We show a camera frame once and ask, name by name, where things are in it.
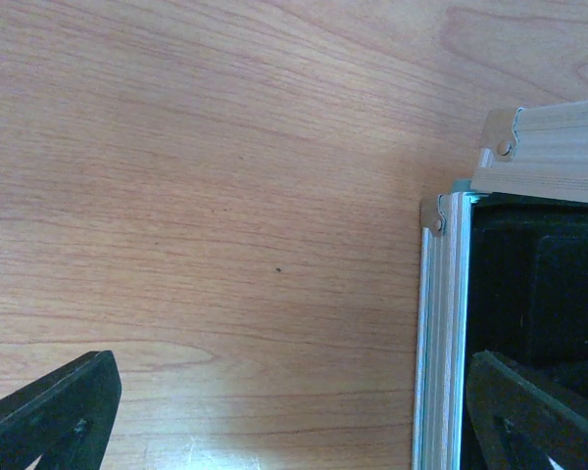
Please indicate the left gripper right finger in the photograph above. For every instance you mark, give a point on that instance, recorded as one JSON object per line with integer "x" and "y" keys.
{"x": 523, "y": 419}

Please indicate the aluminium poker case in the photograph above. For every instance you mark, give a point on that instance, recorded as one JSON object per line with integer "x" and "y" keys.
{"x": 504, "y": 269}

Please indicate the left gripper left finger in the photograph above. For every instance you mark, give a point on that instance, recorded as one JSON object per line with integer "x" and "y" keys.
{"x": 64, "y": 419}

